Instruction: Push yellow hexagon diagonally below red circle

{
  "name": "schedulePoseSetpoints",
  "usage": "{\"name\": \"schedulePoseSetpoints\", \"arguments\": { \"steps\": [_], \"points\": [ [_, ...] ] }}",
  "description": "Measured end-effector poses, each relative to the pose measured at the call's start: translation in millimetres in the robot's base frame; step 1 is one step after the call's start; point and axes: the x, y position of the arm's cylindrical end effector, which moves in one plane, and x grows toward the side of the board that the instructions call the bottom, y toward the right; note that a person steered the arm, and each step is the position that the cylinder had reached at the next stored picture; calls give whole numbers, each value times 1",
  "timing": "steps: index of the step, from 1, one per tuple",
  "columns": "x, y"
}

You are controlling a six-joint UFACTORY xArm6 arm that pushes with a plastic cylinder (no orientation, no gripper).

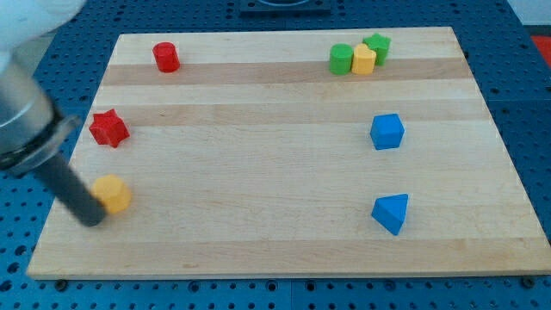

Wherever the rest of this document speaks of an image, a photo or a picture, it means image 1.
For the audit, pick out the blue cube block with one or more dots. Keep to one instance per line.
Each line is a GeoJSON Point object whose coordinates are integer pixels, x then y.
{"type": "Point", "coordinates": [386, 131]}

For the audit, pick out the red star block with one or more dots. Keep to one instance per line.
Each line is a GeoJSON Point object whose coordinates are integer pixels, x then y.
{"type": "Point", "coordinates": [108, 128]}

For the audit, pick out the yellow hexagon block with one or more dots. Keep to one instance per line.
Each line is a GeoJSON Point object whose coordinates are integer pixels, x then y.
{"type": "Point", "coordinates": [112, 192]}

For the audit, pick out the wooden board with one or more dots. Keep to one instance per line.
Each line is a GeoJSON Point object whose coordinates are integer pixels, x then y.
{"type": "Point", "coordinates": [253, 160]}

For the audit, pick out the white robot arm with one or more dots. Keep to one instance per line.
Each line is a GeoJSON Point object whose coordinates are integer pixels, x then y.
{"type": "Point", "coordinates": [26, 20]}

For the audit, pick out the green cylinder block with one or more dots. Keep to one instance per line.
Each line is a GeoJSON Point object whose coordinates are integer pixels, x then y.
{"type": "Point", "coordinates": [340, 60]}

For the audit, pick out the green star block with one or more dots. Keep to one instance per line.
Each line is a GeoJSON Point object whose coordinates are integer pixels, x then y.
{"type": "Point", "coordinates": [381, 45]}

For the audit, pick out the blue triangle block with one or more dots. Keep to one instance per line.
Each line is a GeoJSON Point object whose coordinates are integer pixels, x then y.
{"type": "Point", "coordinates": [390, 212]}

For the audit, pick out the yellow heart block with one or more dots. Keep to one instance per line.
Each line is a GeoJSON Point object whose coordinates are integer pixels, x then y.
{"type": "Point", "coordinates": [363, 62]}

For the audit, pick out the silver end effector flange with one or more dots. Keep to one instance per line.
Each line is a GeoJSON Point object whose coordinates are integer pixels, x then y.
{"type": "Point", "coordinates": [32, 127]}

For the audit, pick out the red cylinder block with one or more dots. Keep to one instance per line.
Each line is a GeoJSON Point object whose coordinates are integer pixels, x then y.
{"type": "Point", "coordinates": [165, 55]}

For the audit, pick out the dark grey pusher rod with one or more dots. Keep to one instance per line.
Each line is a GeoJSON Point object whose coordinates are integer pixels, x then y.
{"type": "Point", "coordinates": [58, 176]}

